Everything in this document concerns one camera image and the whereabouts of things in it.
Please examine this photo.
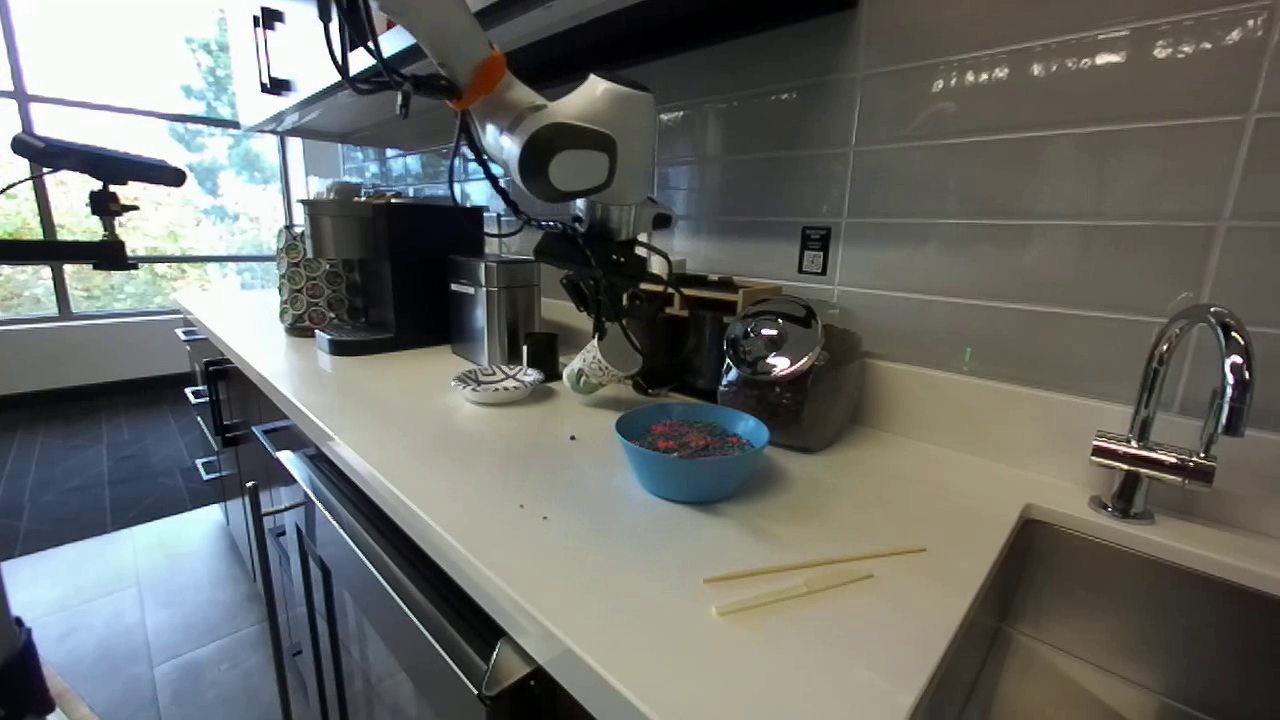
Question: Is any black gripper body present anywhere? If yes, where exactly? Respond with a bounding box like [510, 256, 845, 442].
[534, 221, 656, 332]

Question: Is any white paper cup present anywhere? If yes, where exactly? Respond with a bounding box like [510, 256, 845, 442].
[565, 332, 645, 395]

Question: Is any robot arm silver white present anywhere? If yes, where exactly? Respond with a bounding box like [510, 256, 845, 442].
[376, 0, 661, 338]

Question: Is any stainless steel bread box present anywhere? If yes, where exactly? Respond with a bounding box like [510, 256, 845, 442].
[449, 256, 541, 370]

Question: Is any blue patterned paper plate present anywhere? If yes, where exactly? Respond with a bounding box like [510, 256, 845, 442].
[452, 366, 542, 407]

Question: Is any blue bowl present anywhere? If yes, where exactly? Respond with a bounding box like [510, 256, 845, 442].
[614, 405, 770, 506]

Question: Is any black coffee machine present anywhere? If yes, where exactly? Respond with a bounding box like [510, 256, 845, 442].
[302, 202, 484, 358]

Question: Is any dark glass jar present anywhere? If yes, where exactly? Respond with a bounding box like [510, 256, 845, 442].
[716, 300, 864, 451]

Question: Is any patterned canister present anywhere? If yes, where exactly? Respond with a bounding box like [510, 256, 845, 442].
[274, 226, 316, 338]

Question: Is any wooden chopstick lower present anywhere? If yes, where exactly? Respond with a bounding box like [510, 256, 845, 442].
[713, 574, 876, 616]

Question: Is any wooden chopstick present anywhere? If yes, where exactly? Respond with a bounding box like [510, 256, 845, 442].
[704, 545, 929, 584]
[713, 574, 876, 616]

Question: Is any wooden chopstick upper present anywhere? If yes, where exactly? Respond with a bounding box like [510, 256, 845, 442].
[704, 545, 929, 584]

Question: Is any chrome faucet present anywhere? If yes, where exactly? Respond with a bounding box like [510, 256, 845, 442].
[1082, 300, 1258, 523]

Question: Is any kitchen sink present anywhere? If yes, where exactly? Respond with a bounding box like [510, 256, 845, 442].
[912, 522, 1280, 720]

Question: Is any small black wall switch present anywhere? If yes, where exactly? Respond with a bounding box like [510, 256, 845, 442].
[794, 226, 831, 278]

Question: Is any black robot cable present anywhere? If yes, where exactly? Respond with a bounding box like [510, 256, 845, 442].
[313, 0, 534, 203]

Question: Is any black camera stand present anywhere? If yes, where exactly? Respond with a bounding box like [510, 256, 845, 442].
[0, 132, 192, 278]

